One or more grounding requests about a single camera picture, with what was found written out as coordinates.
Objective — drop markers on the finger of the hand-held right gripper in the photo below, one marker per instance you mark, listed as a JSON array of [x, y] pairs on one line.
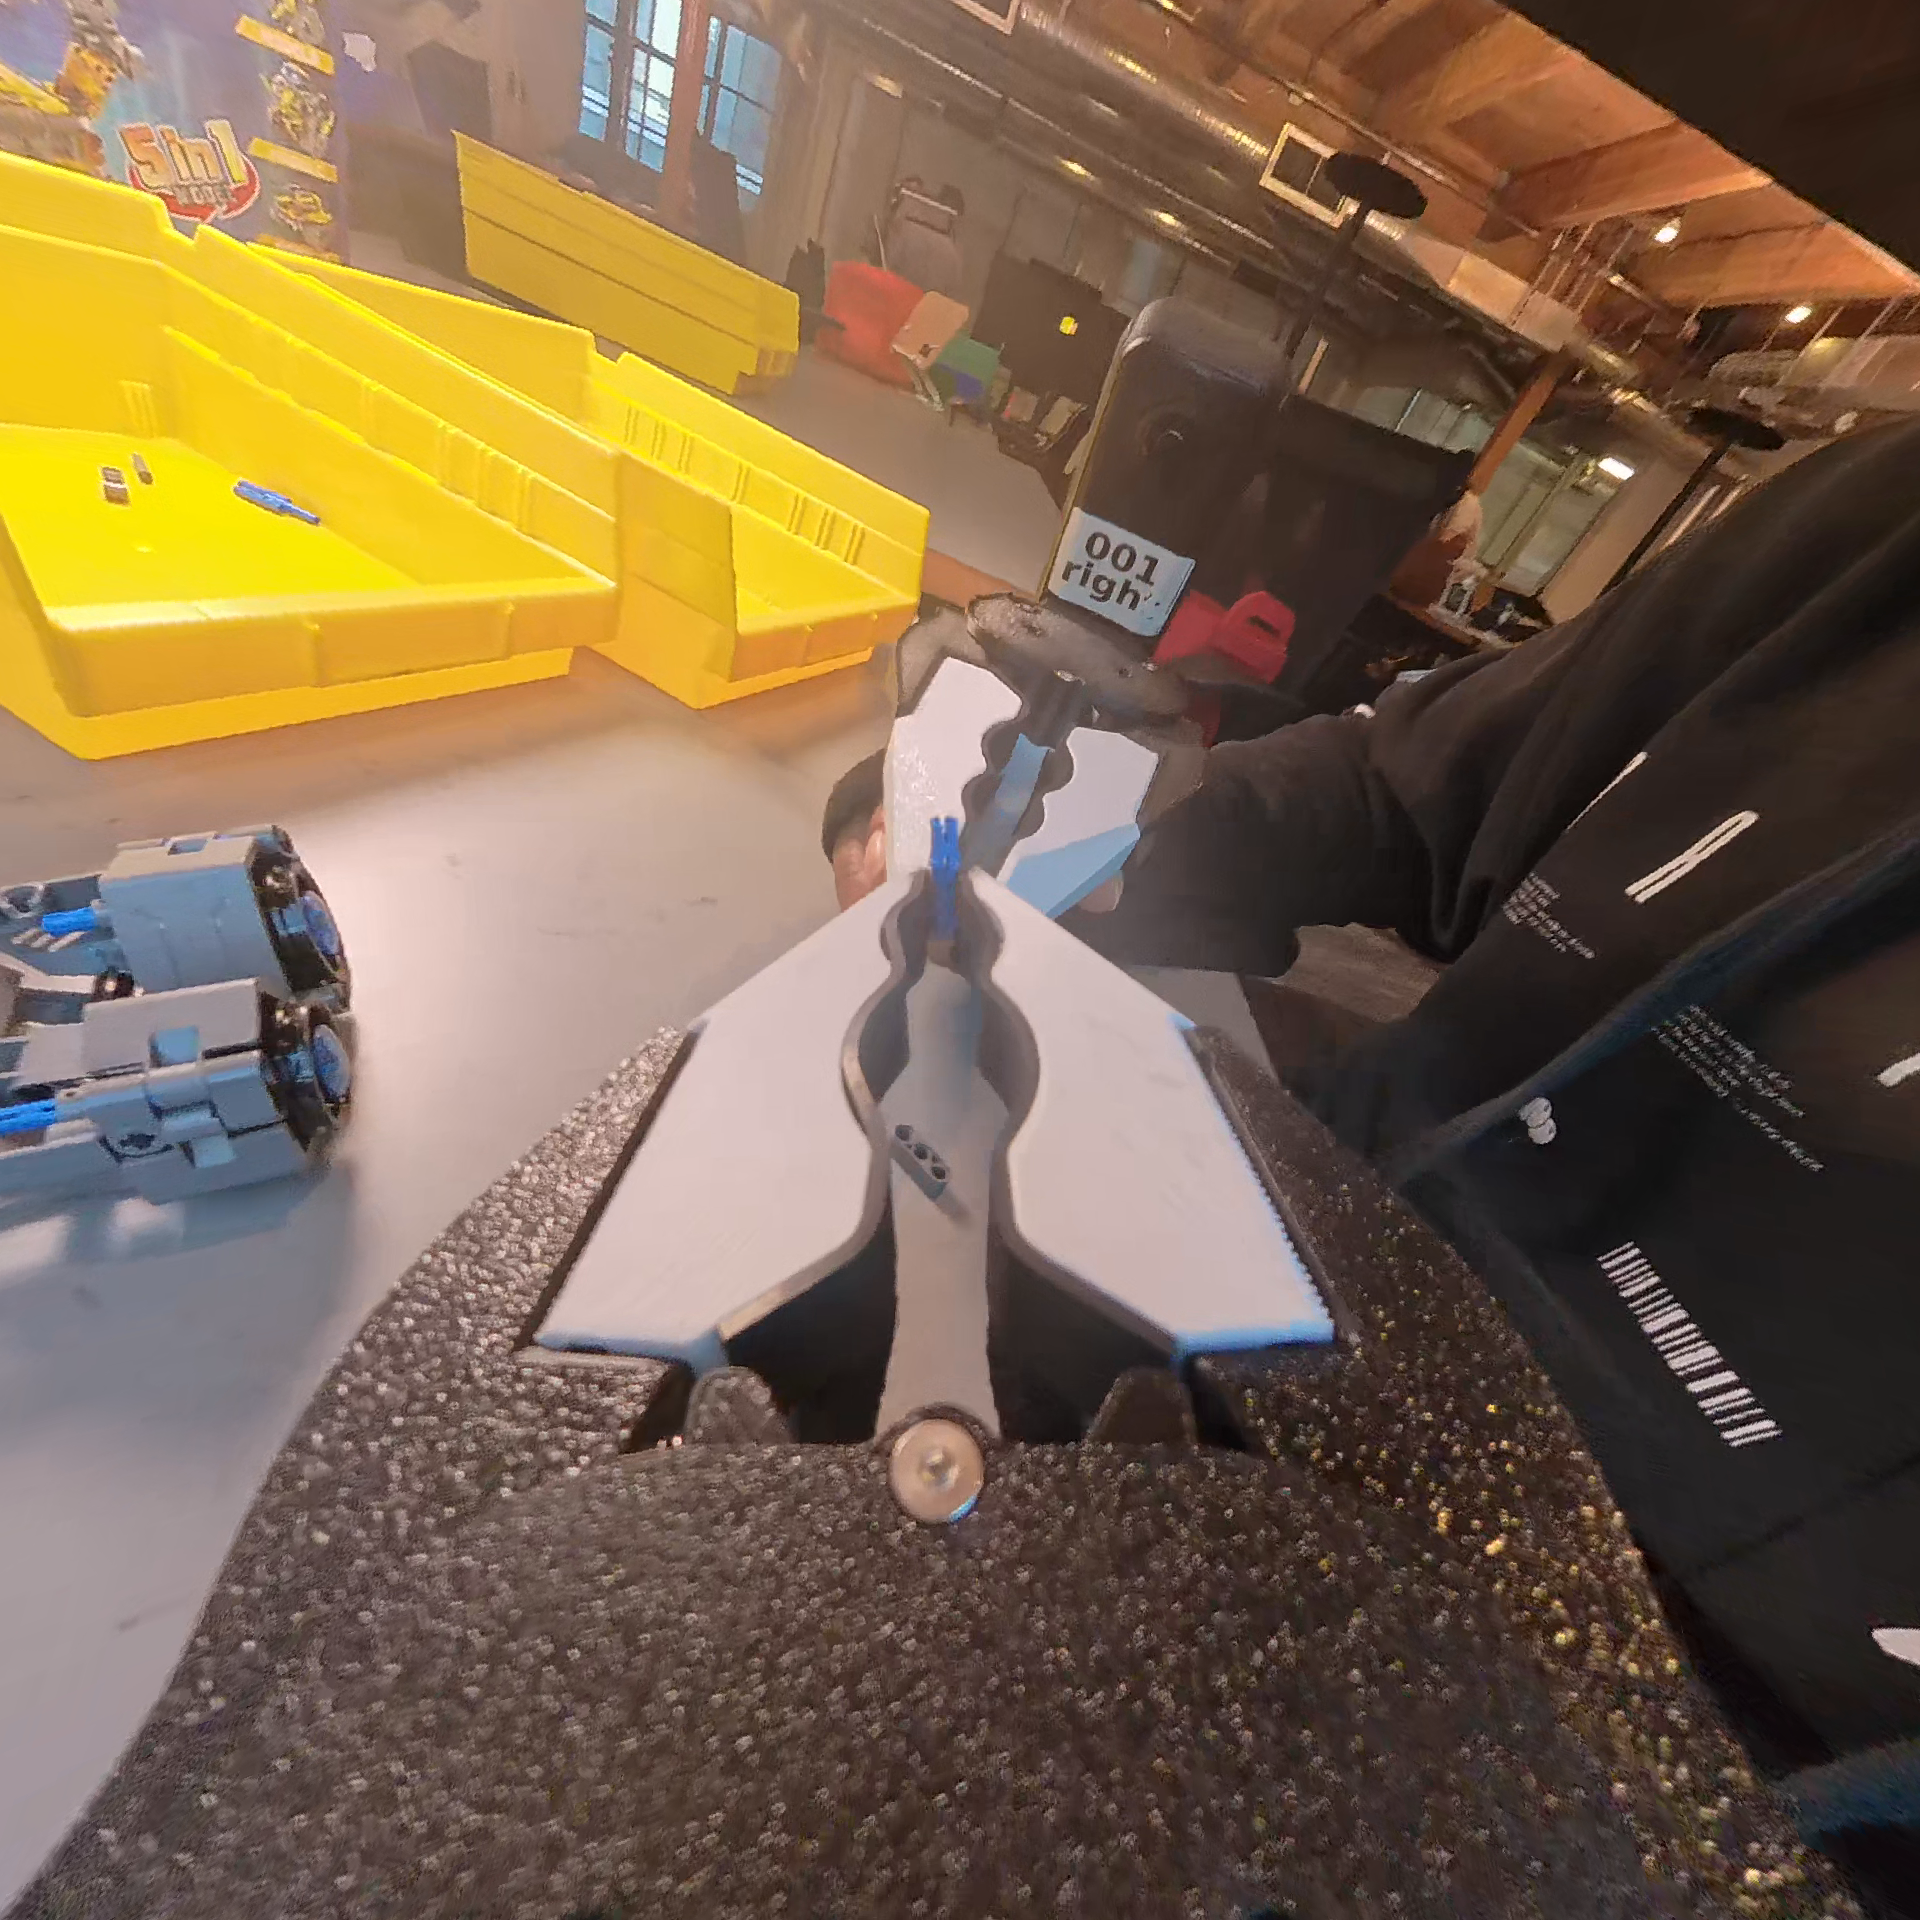
[[1103, 811], [924, 736]]

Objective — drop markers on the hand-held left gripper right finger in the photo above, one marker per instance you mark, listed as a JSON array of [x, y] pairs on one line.
[[1153, 1187]]

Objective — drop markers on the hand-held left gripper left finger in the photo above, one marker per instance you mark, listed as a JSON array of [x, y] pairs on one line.
[[735, 1187]]

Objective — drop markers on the blue brick pin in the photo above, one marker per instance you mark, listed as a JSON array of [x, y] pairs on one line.
[[945, 886]]

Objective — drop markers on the grey angled brick beam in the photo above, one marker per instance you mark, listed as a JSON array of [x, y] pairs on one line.
[[926, 1165]]

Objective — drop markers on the yellow ribbed storage bin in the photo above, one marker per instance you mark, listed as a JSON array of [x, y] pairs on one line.
[[780, 600]]

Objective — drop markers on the grey toy brick wing assembly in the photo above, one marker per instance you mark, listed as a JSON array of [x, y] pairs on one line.
[[180, 1089]]

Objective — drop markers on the grey toy brick engine assembly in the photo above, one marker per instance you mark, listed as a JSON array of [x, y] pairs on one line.
[[195, 906]]

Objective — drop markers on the yellow open-front storage bin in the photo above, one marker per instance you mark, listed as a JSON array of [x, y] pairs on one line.
[[225, 644]]

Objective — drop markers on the person's right forearm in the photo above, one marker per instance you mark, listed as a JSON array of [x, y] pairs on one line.
[[1349, 841]]

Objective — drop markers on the grey desk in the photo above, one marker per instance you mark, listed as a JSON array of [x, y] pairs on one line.
[[525, 871]]

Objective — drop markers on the person's right hand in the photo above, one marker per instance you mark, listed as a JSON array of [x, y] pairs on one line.
[[858, 841]]

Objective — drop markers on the red plastic case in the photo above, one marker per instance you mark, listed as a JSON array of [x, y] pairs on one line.
[[1245, 638]]

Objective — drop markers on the black pole stand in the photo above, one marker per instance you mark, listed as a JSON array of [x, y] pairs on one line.
[[1373, 186], [1725, 434]]

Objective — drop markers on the colourful storage boxes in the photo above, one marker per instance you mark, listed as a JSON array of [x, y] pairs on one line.
[[885, 324]]

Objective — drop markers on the plain yellow storage bin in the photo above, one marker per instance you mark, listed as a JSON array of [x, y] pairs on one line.
[[631, 286]]

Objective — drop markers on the person's black printed clothing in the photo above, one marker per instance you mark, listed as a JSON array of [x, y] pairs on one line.
[[1725, 1201]]

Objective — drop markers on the blue brick piece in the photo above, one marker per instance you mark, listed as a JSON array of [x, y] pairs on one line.
[[277, 502]]

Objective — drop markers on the dark grey brick piece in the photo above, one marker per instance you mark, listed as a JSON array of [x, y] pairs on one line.
[[122, 474]]

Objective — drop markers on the blue robot kit box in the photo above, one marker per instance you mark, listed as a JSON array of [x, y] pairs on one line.
[[180, 121]]

